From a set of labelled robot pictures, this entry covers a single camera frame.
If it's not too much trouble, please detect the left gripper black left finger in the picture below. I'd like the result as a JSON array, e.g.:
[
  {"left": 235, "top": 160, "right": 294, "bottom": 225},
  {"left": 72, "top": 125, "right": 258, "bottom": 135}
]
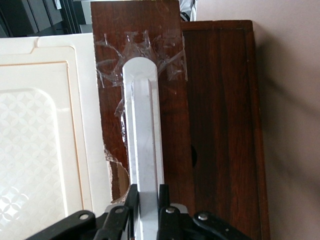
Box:
[{"left": 24, "top": 184, "right": 140, "bottom": 240}]

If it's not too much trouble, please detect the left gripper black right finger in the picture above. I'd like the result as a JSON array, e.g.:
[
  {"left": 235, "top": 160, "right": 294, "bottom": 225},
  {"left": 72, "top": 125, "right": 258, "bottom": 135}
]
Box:
[{"left": 157, "top": 184, "right": 253, "bottom": 240}]

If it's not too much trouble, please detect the white drawer handle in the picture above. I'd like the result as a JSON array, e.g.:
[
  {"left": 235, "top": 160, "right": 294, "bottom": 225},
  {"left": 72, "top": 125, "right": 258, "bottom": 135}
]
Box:
[{"left": 121, "top": 56, "right": 166, "bottom": 240}]

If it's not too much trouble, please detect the dark wooden board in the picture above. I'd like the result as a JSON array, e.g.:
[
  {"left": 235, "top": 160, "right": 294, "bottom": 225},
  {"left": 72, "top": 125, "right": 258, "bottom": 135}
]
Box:
[{"left": 89, "top": 0, "right": 196, "bottom": 216}]

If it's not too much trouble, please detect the dark wooden cabinet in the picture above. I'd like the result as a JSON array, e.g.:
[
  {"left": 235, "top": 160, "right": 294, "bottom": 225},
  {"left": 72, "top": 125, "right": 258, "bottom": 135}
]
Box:
[{"left": 179, "top": 19, "right": 272, "bottom": 240}]

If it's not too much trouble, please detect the clear adhesive tape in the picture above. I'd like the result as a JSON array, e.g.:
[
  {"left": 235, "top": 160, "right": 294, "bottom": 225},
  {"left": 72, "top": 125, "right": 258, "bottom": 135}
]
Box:
[{"left": 94, "top": 29, "right": 188, "bottom": 163}]

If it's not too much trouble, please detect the white background object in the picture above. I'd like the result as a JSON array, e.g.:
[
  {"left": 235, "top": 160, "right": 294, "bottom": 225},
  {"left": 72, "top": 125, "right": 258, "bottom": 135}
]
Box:
[{"left": 178, "top": 0, "right": 198, "bottom": 22}]

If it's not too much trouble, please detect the dark background shelving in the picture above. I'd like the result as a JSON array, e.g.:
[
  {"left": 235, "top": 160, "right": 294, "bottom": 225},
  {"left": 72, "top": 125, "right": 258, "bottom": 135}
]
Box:
[{"left": 0, "top": 0, "right": 92, "bottom": 39}]

